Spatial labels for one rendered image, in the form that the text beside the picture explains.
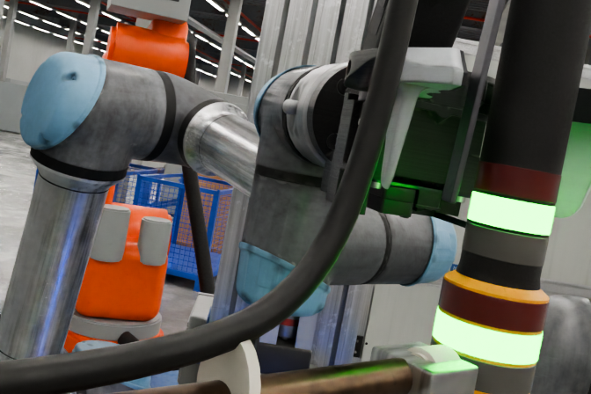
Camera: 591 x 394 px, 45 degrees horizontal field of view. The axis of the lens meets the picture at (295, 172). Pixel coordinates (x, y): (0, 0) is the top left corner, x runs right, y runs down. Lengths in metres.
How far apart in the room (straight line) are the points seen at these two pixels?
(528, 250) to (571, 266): 2.10
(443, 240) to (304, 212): 0.17
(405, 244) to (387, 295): 1.59
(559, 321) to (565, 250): 1.65
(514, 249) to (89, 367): 0.17
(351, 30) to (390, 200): 0.83
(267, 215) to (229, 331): 0.33
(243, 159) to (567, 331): 0.37
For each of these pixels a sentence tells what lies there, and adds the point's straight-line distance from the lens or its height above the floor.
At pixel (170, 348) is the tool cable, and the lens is 0.19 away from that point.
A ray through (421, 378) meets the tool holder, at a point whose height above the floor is 1.55.
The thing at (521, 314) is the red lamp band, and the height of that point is 1.57.
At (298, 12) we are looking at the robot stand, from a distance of 1.17.
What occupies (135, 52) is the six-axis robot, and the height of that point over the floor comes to 1.93.
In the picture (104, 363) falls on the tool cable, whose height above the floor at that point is 1.56.
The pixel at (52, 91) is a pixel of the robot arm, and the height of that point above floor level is 1.62.
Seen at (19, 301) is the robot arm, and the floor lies 1.36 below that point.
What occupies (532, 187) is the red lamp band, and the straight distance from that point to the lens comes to 0.29.
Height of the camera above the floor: 1.62
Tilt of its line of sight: 3 degrees down
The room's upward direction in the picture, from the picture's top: 10 degrees clockwise
